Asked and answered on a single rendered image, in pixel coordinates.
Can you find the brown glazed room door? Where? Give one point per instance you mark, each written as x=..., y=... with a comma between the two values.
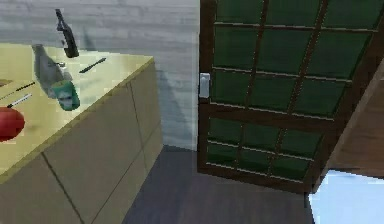
x=266, y=93

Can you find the yellow wooden counter cabinet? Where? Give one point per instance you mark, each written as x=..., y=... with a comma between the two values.
x=100, y=133

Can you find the black table knife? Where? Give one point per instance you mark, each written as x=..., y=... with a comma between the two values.
x=92, y=65

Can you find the dark glass bottle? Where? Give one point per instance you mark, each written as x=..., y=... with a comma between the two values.
x=68, y=36

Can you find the thin black utensil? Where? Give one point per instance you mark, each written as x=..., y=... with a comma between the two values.
x=23, y=87

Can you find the red apple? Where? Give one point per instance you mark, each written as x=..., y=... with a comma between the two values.
x=10, y=123

